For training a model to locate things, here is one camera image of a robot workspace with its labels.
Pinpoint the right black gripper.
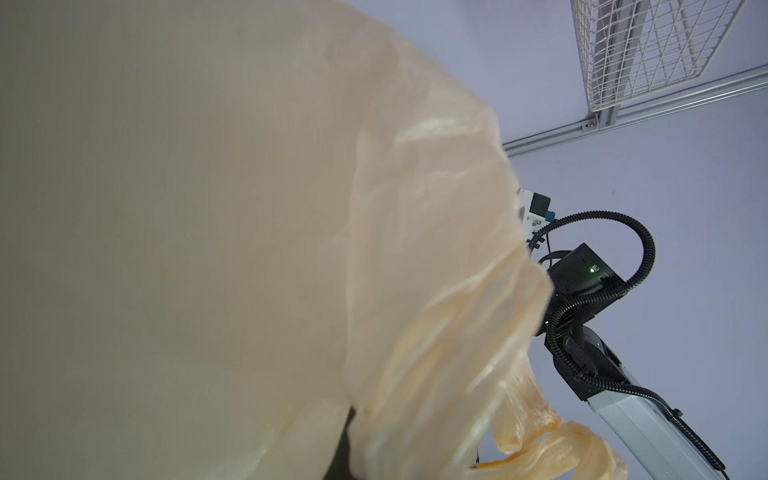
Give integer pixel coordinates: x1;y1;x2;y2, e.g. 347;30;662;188
537;243;625;336

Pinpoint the cream banana print plastic bag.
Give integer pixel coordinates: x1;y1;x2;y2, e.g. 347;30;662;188
1;1;628;479

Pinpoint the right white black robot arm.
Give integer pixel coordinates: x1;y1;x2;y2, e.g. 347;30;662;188
526;210;727;479

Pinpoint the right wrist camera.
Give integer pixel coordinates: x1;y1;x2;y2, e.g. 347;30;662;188
518;189;556;243

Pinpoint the white wire wall basket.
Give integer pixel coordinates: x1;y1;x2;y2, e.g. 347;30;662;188
570;0;747;113

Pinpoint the aluminium frame back bar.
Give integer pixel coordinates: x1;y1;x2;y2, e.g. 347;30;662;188
503;65;767;158

